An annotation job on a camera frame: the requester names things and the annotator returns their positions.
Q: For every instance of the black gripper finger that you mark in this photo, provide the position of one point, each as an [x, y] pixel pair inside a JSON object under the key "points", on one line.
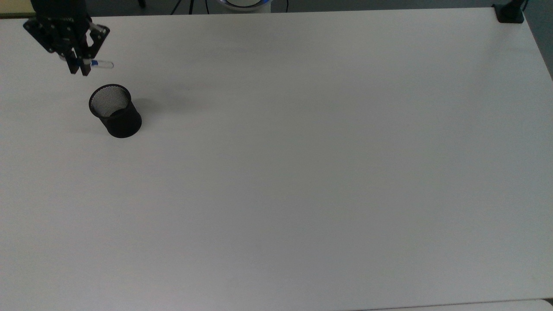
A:
{"points": [[47, 39], [96, 41]]}

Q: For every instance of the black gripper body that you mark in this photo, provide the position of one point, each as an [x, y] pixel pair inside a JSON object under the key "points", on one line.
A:
{"points": [[60, 21]]}

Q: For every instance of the blue and white marker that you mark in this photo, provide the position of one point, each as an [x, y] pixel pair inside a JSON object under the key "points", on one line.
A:
{"points": [[101, 64]]}

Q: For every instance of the black mesh pen cup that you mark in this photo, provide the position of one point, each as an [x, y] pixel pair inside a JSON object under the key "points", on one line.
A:
{"points": [[117, 114]]}

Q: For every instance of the black table corner clamp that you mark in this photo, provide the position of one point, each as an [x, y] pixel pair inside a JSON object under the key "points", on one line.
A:
{"points": [[510, 13]]}

